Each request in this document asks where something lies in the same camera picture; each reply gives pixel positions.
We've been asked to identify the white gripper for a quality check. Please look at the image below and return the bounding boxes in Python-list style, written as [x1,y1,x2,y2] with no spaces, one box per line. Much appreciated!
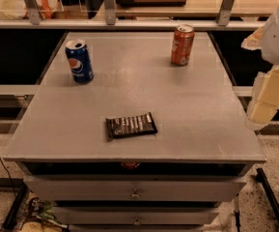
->
[241,6,279,130]

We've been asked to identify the orange coke can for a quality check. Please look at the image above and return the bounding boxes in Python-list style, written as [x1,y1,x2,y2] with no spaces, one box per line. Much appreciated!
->
[171,24,195,66]

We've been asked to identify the blue pepsi can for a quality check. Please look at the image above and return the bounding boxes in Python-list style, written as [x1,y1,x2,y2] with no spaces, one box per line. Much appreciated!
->
[65,40,94,84]

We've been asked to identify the grey drawer cabinet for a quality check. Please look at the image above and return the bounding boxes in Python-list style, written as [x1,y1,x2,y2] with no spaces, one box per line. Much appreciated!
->
[6,32,265,232]

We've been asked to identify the black snack bar wrapper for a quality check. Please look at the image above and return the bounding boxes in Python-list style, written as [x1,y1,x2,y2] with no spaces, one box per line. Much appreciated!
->
[105,112,158,139]

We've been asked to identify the red object inside cabinet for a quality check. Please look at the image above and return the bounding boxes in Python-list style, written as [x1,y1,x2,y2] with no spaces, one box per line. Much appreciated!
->
[121,162,140,169]

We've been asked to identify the lower drawer with knob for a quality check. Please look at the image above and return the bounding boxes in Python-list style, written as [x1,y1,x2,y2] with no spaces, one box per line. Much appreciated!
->
[53,207,219,225]

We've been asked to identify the drawer with knob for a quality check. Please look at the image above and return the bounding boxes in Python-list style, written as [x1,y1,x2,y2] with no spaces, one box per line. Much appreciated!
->
[24,176,246,202]
[53,207,219,225]

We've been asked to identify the upper drawer with knob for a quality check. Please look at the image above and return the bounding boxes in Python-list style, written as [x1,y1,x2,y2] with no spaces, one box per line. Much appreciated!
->
[24,176,246,202]

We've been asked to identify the white orange bag behind glass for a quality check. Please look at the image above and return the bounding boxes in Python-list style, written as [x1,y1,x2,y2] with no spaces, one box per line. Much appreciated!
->
[0,0,60,19]

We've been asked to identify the snack bags on floor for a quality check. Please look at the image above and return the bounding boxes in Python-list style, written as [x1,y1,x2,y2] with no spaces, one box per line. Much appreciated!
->
[19,196,70,232]

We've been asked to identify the black cable on floor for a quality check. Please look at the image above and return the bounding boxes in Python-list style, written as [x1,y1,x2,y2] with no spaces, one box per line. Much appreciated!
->
[0,128,17,196]

